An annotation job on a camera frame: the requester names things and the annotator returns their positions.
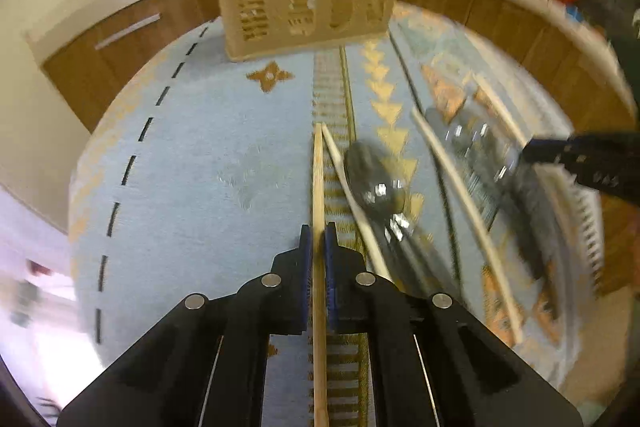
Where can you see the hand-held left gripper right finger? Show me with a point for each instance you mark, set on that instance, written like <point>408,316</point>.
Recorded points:
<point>330,277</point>

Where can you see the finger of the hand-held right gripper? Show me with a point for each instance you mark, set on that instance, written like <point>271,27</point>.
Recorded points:
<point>550,150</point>

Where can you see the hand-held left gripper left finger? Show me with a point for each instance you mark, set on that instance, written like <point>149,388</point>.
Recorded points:
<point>305,277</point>

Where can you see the pale wooden chopstick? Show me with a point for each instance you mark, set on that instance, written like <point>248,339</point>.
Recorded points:
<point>500,109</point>
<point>350,194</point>
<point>465,207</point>
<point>318,187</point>

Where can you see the blue patterned tablecloth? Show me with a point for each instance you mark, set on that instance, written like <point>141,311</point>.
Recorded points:
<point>210,167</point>

